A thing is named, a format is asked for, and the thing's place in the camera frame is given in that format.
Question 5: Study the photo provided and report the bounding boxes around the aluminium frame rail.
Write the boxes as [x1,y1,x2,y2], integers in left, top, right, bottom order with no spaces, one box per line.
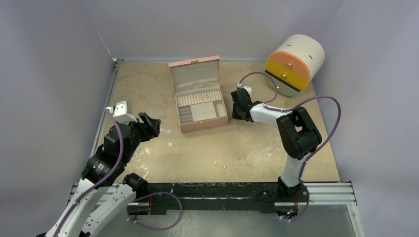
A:
[69,58,125,197]

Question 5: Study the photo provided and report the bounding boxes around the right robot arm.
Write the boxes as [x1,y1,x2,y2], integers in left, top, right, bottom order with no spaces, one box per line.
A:
[231,88,322,201]

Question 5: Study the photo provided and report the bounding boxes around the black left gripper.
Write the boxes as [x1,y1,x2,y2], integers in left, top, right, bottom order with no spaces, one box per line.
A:
[117,112,160,163]

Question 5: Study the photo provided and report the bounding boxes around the pink jewelry box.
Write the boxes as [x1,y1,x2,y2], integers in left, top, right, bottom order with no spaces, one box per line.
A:
[168,55,228,133]

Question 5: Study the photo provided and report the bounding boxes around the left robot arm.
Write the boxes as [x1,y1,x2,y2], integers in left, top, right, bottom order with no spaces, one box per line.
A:
[41,110,162,237]

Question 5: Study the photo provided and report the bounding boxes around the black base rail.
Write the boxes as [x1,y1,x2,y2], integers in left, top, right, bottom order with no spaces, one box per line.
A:
[127,182,309,218]

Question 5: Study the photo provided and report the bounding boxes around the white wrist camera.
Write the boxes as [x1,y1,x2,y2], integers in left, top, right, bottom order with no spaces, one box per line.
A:
[106,100,137,124]
[237,83,252,95]

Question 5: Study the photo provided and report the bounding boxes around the round drawer organizer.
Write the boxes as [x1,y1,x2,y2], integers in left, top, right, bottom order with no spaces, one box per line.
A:
[264,34,325,97]

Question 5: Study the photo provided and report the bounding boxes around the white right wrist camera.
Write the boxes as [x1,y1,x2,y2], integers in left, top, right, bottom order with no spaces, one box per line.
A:
[237,83,252,95]

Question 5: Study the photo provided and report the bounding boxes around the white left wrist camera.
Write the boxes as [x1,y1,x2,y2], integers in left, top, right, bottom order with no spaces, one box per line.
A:
[106,100,137,124]

